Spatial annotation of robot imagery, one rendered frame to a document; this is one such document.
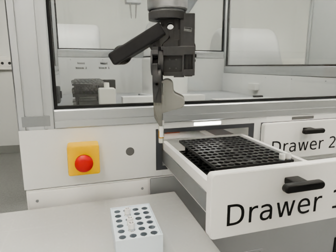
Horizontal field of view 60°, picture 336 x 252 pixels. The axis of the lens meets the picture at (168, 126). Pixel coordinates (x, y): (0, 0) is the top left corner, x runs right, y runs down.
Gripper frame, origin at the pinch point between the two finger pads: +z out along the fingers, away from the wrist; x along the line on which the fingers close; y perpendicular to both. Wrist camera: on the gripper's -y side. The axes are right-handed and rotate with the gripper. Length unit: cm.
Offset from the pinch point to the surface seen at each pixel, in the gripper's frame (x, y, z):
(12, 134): 297, -205, 73
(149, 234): -10.3, -0.9, 19.2
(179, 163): 4.7, 4.5, 11.0
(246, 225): -13.5, 15.4, 15.3
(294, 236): 31, 43, 45
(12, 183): 197, -152, 98
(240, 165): -2.9, 16.3, 8.8
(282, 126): 26.6, 34.6, 6.9
